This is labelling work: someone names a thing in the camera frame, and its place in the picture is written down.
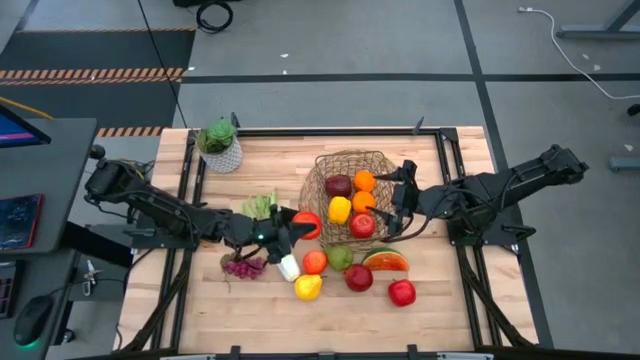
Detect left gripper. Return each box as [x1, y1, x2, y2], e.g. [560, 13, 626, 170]
[232, 205, 317, 265]

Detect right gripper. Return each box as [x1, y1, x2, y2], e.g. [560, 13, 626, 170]
[367, 159, 451, 236]

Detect red tomato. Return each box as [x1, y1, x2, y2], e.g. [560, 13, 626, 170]
[292, 210, 324, 241]

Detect orange fruit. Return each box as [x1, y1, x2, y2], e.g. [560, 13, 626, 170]
[353, 170, 377, 194]
[351, 190, 377, 215]

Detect yellow bell pepper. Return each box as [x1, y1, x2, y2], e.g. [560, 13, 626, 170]
[327, 195, 353, 226]

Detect bright red apple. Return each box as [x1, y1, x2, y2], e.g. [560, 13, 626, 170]
[387, 278, 418, 308]
[348, 213, 377, 240]

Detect dark plum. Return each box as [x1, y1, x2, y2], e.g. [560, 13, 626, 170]
[324, 174, 353, 199]

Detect yellow pear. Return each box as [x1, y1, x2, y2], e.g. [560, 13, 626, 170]
[293, 273, 327, 302]

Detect orange-red peach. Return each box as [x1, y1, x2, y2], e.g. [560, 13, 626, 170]
[302, 249, 328, 276]

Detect speckled green fruit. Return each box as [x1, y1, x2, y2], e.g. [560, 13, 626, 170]
[324, 244, 355, 272]

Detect watermelon slice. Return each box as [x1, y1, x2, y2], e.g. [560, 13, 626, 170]
[361, 247, 411, 273]

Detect purple grape bunch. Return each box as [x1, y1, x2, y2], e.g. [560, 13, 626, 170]
[221, 252, 269, 294]

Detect dark red apple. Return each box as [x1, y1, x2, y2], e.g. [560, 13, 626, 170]
[344, 263, 375, 293]

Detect succulent in patterned white pot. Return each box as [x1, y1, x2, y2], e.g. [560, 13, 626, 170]
[195, 118, 245, 175]

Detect silver carabiner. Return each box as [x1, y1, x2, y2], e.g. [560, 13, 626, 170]
[82, 258, 104, 297]

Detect grey block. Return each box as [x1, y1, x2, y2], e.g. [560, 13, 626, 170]
[608, 156, 640, 173]

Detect dark grey desk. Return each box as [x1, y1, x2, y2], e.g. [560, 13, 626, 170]
[0, 117, 99, 360]

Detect grey table leg base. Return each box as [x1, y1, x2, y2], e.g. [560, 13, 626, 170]
[555, 0, 640, 41]

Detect black hazard-striped floor mat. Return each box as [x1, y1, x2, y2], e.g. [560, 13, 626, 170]
[0, 27, 197, 139]

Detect red-edged tablet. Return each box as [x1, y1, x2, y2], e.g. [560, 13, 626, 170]
[0, 193, 44, 251]

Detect black computer mouse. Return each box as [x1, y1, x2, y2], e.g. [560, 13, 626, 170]
[12, 294, 55, 347]

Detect computer monitor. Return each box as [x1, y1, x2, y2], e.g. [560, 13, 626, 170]
[0, 103, 53, 149]

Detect black keyboard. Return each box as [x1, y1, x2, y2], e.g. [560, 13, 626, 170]
[0, 263, 19, 320]

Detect wire basket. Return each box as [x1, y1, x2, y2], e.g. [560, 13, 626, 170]
[298, 149, 414, 253]

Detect black aluminium table frame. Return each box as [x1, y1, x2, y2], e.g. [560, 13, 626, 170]
[117, 116, 541, 360]

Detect long thin black cable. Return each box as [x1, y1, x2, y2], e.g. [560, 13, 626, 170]
[136, 0, 190, 131]

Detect coiled black cable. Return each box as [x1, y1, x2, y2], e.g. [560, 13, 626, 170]
[195, 0, 235, 35]

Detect white cable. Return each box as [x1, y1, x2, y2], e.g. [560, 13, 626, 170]
[517, 5, 640, 101]

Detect yellow cable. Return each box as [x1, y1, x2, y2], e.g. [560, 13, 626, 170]
[0, 96, 54, 121]

